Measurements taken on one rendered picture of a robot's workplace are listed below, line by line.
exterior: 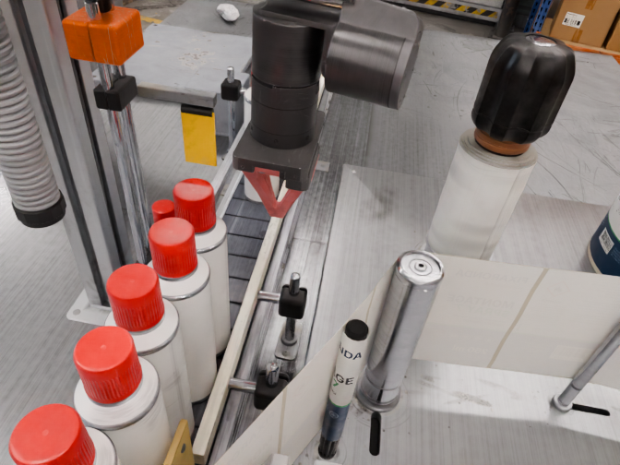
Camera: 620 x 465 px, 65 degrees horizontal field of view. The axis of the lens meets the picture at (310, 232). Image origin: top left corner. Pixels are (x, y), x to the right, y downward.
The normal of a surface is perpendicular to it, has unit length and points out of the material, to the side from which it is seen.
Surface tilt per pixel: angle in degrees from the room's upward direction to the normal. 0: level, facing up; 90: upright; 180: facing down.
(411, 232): 0
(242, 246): 0
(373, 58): 59
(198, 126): 90
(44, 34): 90
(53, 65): 90
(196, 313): 90
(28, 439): 2
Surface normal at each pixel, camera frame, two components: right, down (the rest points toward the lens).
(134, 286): 0.07, -0.77
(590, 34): -0.40, 0.58
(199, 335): 0.64, 0.55
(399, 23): -0.30, 0.32
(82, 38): -0.15, 0.65
